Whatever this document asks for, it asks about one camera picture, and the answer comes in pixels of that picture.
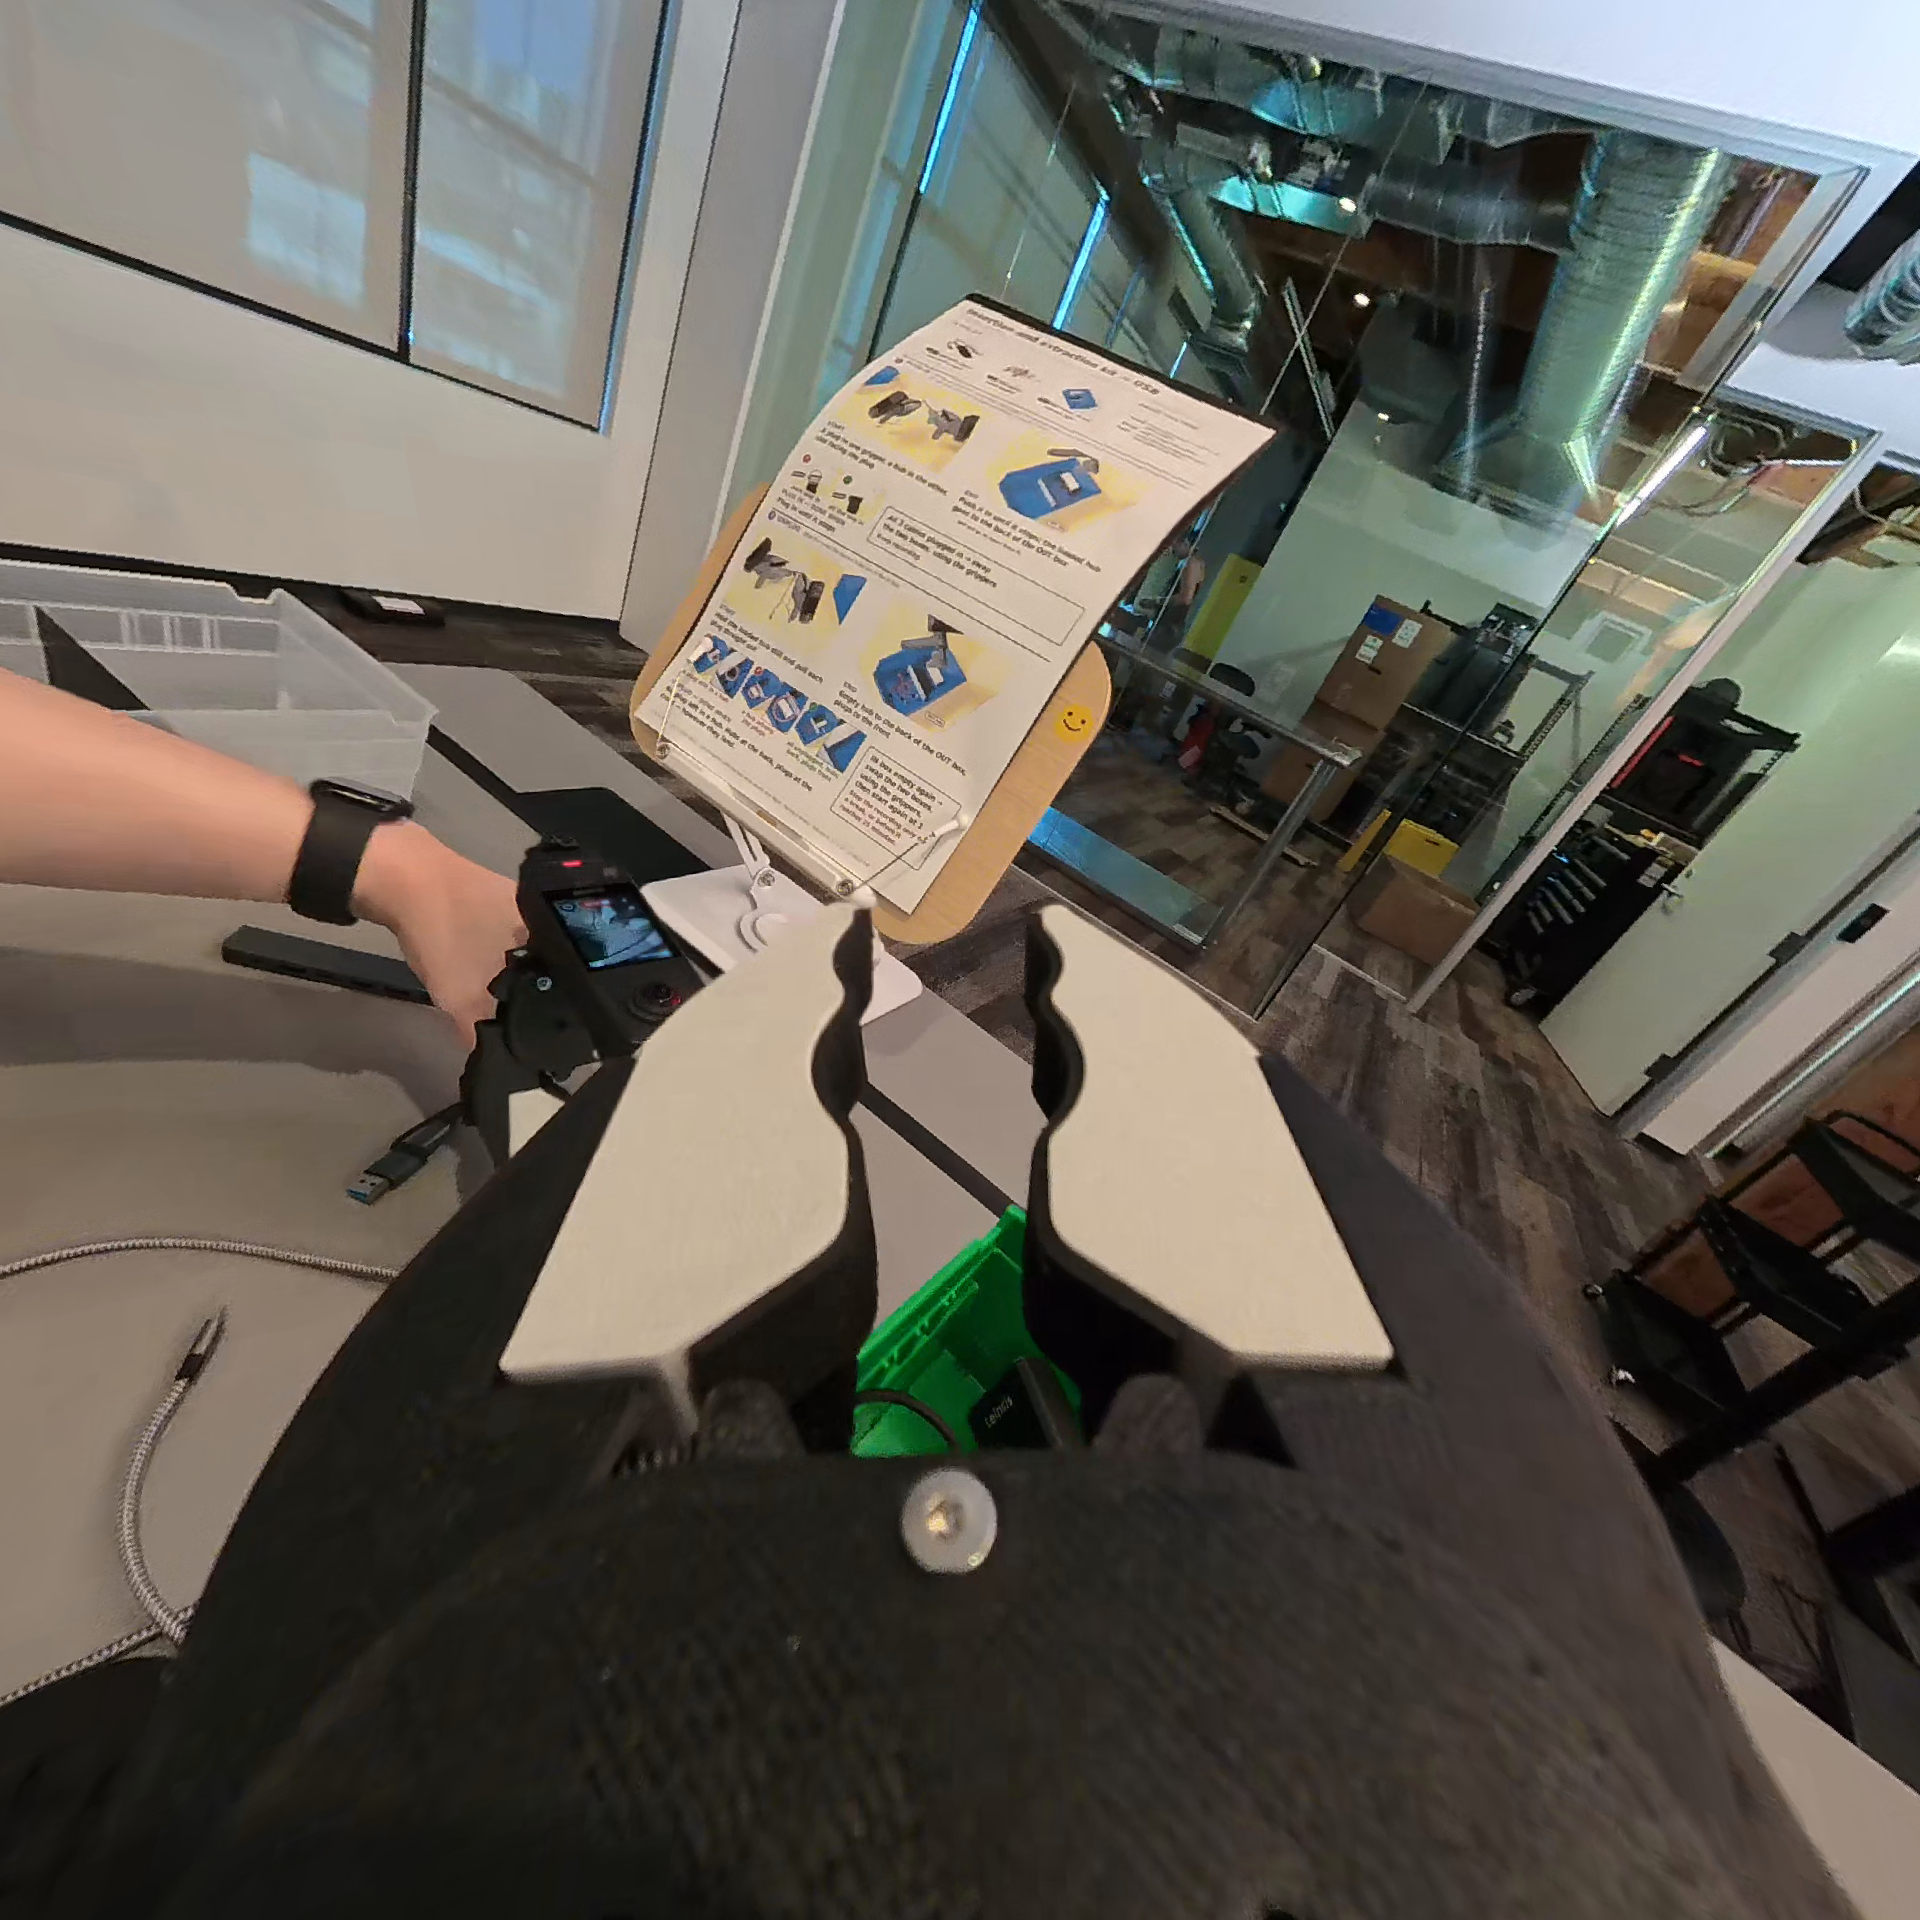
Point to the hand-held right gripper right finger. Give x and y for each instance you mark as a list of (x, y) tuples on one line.
[(1202, 1200)]

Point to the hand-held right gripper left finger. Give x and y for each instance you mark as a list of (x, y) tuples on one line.
[(706, 1185)]

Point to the green plastic bin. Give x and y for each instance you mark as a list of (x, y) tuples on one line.
[(931, 1334)]

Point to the person's left forearm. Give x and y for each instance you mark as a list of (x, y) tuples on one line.
[(150, 796)]

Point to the black usb hub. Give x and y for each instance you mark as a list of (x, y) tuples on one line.
[(1009, 1411)]

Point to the person's left hand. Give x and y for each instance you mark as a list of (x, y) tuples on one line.
[(452, 921)]

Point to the white stand base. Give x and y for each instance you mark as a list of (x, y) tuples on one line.
[(706, 915)]

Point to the black flat bar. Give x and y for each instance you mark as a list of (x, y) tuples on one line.
[(316, 963)]

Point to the black smartwatch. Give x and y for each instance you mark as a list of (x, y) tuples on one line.
[(342, 853)]

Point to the cardboard box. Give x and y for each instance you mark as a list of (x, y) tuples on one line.
[(1388, 660), (1411, 907)]

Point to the small black flat object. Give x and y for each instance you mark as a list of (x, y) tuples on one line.
[(388, 605)]

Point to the wooden stand board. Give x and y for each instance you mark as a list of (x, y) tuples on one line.
[(1051, 780)]

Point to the clear plastic bin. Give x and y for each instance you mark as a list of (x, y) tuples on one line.
[(195, 660)]

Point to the printed instruction sheet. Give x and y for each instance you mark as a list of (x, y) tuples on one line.
[(931, 598)]

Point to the black utility cart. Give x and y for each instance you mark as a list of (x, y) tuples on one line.
[(1770, 1290)]

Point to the black tool rack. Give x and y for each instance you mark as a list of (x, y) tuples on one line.
[(1666, 840)]

